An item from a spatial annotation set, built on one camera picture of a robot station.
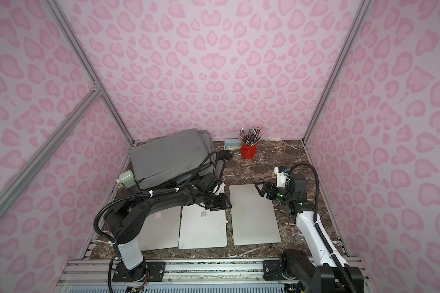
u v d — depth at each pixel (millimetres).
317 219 524
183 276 728
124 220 471
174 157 998
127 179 933
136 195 502
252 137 1034
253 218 873
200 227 839
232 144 1148
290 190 642
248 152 1070
